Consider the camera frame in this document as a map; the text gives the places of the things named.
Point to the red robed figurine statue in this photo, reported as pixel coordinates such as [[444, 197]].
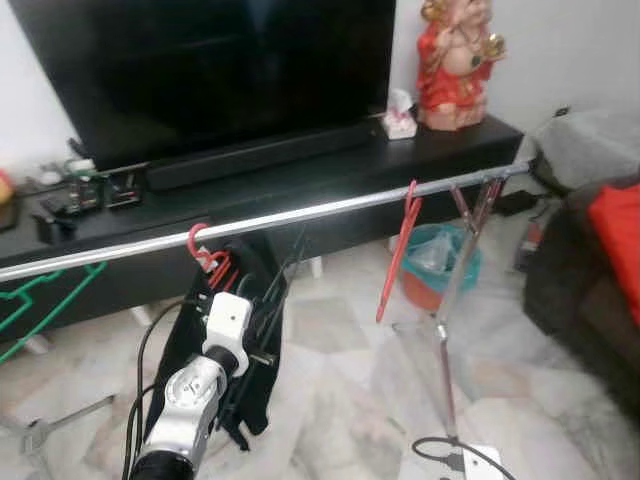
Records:
[[455, 65]]

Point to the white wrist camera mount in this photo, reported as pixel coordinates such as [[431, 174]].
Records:
[[482, 463], [228, 325]]

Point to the black shirt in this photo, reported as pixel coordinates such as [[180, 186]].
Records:
[[180, 370]]

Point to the green plastic hanger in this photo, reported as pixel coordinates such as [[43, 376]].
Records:
[[20, 295]]

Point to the silver metal clothes rack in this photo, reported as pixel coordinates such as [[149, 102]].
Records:
[[300, 213]]

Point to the black remote coloured buttons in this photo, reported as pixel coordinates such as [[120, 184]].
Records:
[[85, 192]]

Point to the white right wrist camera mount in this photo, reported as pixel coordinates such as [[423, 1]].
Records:
[[482, 463]]

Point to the red plastic hanger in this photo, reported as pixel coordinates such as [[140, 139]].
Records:
[[398, 250], [193, 240]]

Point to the dark brown sofa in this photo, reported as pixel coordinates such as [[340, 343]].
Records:
[[570, 300]]

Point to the black power adapter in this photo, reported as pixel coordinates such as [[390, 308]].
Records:
[[515, 202]]

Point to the black flat television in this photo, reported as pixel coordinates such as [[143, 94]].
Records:
[[200, 70]]

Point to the red cushion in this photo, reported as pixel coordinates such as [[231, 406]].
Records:
[[615, 240]]

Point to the grey cloth covered table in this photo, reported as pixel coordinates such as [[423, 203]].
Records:
[[590, 145]]

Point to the orange bin with green bag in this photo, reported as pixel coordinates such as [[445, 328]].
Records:
[[430, 285]]

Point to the black TV console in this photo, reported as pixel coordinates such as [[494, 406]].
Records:
[[330, 190]]

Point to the dark grey plastic hanger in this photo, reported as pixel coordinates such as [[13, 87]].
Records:
[[290, 265]]

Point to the small black display box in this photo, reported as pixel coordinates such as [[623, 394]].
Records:
[[125, 188]]

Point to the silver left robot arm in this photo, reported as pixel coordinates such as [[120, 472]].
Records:
[[185, 410]]

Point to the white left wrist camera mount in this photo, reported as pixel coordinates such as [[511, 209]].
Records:
[[228, 325]]

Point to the white tissue box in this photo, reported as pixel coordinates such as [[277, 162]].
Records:
[[400, 118]]

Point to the black soundbar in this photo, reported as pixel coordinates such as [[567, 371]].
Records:
[[260, 155]]

